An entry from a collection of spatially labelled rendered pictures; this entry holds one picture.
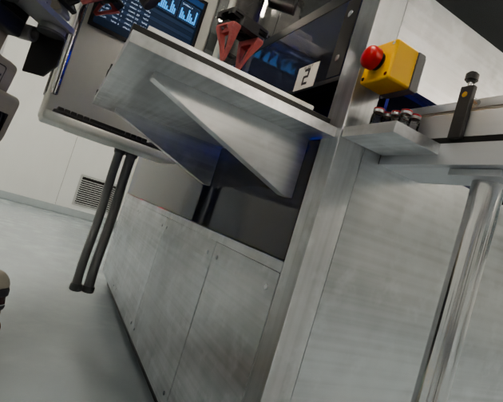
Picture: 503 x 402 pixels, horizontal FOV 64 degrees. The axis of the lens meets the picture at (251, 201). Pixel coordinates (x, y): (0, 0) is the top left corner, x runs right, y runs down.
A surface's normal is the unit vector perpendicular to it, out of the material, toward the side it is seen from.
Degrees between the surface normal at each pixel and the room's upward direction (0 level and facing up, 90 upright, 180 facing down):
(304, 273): 90
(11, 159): 90
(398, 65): 90
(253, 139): 90
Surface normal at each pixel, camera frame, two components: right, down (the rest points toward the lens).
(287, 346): 0.43, 0.08
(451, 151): -0.85, -0.29
